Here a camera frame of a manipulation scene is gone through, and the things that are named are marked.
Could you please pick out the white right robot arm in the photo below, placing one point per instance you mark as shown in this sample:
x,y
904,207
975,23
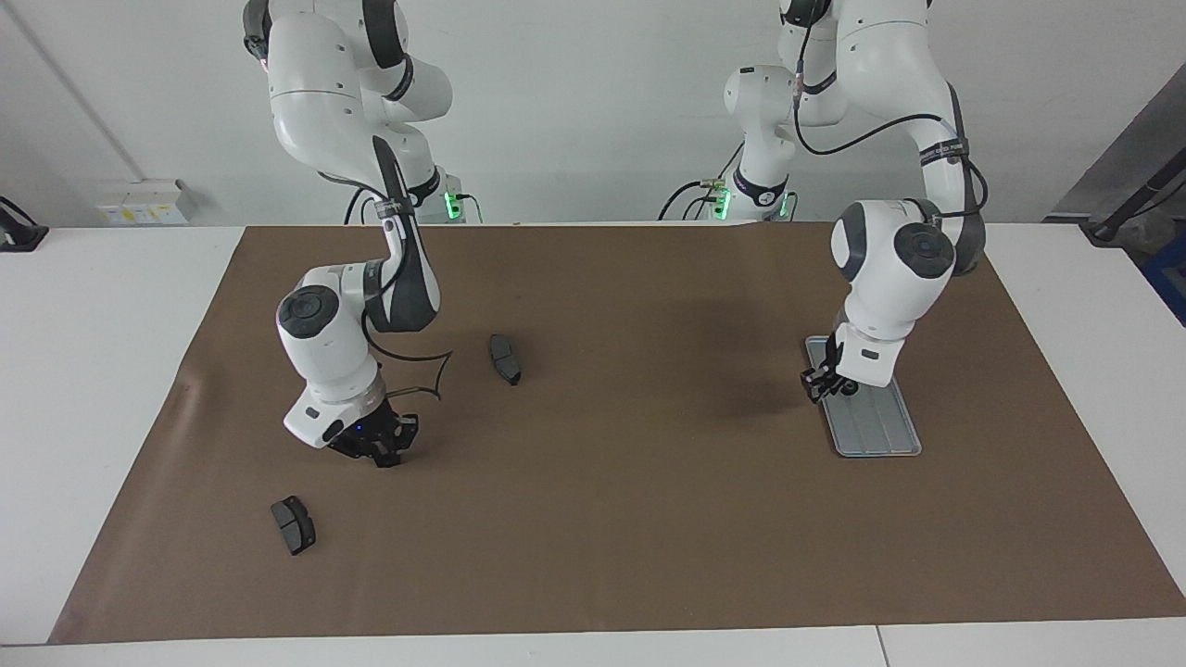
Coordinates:
x,y
324,352

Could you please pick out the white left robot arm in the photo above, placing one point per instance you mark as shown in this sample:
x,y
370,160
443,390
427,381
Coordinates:
x,y
889,296

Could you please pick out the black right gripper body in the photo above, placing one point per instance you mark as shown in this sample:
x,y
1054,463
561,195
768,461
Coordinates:
x,y
371,431

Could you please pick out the short grey brake pad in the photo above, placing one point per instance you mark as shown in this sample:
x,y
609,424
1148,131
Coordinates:
x,y
293,524

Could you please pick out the long grey brake pad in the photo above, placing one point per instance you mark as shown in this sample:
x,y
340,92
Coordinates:
x,y
505,359

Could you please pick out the white wall socket box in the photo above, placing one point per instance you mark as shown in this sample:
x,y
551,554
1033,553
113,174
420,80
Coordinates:
x,y
139,208

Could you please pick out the silver metal compartment tray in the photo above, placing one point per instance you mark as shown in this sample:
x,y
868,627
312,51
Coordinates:
x,y
885,426

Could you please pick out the blue box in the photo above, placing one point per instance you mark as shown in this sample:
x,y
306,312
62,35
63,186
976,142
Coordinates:
x,y
1169,283

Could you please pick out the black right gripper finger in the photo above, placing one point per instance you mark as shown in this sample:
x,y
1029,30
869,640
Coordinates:
x,y
357,452
406,437

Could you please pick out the black clamp mount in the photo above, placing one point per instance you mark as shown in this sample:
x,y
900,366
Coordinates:
x,y
18,232

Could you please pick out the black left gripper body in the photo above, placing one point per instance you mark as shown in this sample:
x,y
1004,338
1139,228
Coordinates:
x,y
833,361

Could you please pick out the black stand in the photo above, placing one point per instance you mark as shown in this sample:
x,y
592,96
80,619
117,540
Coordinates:
x,y
1126,208

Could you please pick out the brown paper table mat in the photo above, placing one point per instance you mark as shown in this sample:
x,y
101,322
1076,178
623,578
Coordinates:
x,y
593,519

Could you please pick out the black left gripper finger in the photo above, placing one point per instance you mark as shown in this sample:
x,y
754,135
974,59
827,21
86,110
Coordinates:
x,y
835,382
813,384

